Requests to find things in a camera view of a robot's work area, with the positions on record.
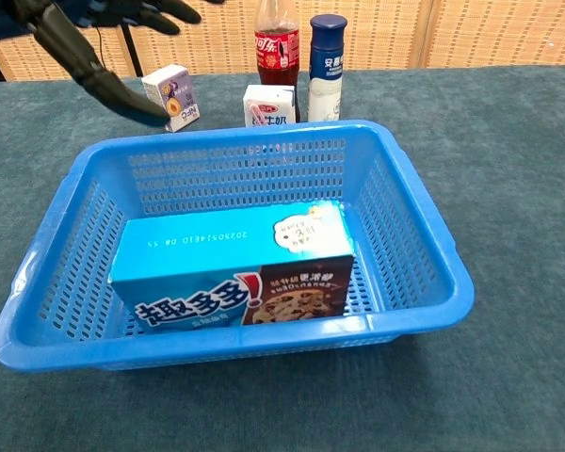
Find bamboo folding screen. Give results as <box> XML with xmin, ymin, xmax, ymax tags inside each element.
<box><xmin>0</xmin><ymin>0</ymin><xmax>565</xmax><ymax>84</ymax></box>

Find blue cookie box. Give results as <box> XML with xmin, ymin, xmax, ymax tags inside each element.
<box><xmin>110</xmin><ymin>200</ymin><xmax>357</xmax><ymax>335</ymax></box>

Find black stand pole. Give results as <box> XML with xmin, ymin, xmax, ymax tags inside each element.
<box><xmin>117</xmin><ymin>23</ymin><xmax>145</xmax><ymax>79</ymax></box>

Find white bottle with navy cap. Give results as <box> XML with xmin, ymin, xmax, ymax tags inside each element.
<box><xmin>307</xmin><ymin>13</ymin><xmax>348</xmax><ymax>123</ymax></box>

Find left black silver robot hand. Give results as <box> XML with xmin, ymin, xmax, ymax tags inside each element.
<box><xmin>8</xmin><ymin>0</ymin><xmax>203</xmax><ymax>128</ymax></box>

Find purple white milk carton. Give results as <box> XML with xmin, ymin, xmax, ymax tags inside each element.
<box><xmin>140</xmin><ymin>64</ymin><xmax>202</xmax><ymax>134</ymax></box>

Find cola bottle with red cap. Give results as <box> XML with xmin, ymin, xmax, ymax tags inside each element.
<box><xmin>253</xmin><ymin>0</ymin><xmax>301</xmax><ymax>123</ymax></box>

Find teal table cloth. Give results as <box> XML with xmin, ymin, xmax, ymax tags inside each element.
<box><xmin>0</xmin><ymin>64</ymin><xmax>565</xmax><ymax>452</ymax></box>

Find white red milk carton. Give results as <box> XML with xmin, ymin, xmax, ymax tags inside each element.
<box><xmin>242</xmin><ymin>84</ymin><xmax>297</xmax><ymax>129</ymax></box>

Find thin black hanging cable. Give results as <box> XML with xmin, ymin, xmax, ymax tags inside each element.
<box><xmin>91</xmin><ymin>25</ymin><xmax>112</xmax><ymax>79</ymax></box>

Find blue plastic mesh basket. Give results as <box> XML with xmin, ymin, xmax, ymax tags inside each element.
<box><xmin>0</xmin><ymin>119</ymin><xmax>476</xmax><ymax>374</ymax></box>

